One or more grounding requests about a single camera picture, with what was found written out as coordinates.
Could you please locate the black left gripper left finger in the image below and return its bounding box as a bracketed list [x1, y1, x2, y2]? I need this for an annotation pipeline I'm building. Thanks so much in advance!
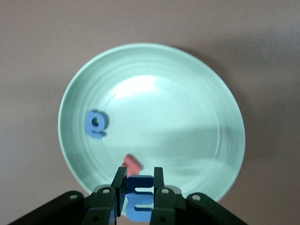
[82, 166, 128, 225]

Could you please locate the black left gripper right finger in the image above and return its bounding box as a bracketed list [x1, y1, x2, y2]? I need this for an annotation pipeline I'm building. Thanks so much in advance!
[150, 167, 176, 225]

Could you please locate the blue foam lowercase m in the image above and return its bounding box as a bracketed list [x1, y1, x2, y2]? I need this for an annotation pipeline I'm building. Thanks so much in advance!
[125, 175, 155, 223]

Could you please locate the red foam lowercase w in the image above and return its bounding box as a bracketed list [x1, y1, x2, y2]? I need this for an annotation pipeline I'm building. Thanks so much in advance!
[120, 154, 144, 176]

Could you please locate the blue foam lowercase a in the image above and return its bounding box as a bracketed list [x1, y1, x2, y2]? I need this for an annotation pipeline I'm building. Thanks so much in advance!
[84, 110, 110, 139]

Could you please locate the green plate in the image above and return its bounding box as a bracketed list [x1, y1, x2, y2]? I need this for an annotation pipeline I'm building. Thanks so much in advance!
[58, 43, 246, 203]

